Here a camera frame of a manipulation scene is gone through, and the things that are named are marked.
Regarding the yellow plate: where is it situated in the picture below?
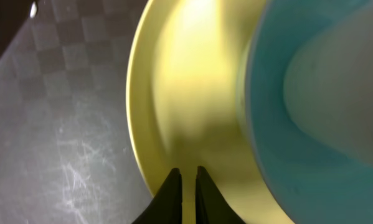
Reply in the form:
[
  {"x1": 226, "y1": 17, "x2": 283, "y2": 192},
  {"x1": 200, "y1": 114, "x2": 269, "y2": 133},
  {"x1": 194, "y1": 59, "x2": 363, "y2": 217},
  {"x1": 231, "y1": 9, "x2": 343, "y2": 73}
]
[{"x1": 126, "y1": 0, "x2": 290, "y2": 223}]

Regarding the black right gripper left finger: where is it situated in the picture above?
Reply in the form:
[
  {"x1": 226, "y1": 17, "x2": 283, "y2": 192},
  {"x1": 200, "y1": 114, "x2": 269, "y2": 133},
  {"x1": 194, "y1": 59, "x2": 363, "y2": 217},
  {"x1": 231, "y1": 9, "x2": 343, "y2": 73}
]
[{"x1": 133, "y1": 168, "x2": 182, "y2": 224}]

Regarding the light blue bowl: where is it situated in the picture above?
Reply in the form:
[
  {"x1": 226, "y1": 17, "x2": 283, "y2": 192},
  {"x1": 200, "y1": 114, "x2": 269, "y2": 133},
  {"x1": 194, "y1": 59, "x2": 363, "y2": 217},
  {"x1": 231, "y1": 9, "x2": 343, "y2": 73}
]
[{"x1": 245, "y1": 0, "x2": 373, "y2": 223}]

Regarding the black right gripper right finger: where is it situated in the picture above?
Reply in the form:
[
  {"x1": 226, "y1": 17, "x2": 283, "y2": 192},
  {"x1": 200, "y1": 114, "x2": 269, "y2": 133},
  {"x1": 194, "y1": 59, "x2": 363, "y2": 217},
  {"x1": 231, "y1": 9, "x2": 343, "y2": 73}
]
[{"x1": 195, "y1": 166, "x2": 245, "y2": 224}]

